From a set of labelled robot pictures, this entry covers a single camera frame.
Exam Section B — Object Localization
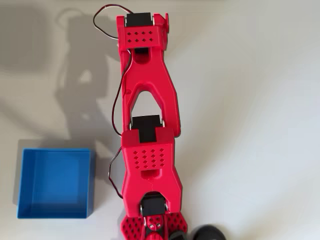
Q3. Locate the blue plastic box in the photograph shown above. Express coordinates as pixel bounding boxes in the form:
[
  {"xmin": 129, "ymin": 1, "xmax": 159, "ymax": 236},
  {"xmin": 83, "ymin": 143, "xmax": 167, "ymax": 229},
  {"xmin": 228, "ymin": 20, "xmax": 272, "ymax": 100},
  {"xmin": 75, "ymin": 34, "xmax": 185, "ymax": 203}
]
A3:
[{"xmin": 16, "ymin": 147, "xmax": 97, "ymax": 220}]

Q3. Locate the red perforated robot base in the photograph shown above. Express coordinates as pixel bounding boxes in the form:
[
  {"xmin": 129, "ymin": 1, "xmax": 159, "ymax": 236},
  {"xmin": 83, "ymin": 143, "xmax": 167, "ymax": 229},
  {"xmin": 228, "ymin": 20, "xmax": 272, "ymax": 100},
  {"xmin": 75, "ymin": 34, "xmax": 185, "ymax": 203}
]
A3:
[{"xmin": 120, "ymin": 211, "xmax": 189, "ymax": 240}]

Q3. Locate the black red wrist servo cable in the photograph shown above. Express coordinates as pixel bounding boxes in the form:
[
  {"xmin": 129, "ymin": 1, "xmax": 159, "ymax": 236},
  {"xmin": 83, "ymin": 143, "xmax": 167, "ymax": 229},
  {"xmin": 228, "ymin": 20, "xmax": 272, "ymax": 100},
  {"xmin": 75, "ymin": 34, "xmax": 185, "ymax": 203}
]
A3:
[{"xmin": 93, "ymin": 4, "xmax": 134, "ymax": 40}]

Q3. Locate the black round object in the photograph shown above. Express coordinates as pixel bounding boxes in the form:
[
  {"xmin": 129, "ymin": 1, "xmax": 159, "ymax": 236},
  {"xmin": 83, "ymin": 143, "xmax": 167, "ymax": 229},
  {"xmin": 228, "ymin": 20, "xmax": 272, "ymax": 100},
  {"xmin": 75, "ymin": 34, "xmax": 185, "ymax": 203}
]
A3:
[{"xmin": 191, "ymin": 224, "xmax": 227, "ymax": 240}]

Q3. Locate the black red upper arm cable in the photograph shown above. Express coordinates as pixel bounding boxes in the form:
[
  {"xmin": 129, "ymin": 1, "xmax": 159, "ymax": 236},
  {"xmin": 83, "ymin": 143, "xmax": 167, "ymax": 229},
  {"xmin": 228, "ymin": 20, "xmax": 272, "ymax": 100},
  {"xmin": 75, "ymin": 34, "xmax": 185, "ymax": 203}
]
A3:
[{"xmin": 107, "ymin": 146, "xmax": 125, "ymax": 200}]

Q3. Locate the white forearm servo cable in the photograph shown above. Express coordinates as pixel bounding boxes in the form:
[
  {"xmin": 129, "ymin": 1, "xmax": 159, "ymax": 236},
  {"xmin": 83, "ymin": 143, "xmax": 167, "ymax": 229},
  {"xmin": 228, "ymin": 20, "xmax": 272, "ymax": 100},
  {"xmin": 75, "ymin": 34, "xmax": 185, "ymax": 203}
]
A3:
[{"xmin": 111, "ymin": 48, "xmax": 133, "ymax": 138}]

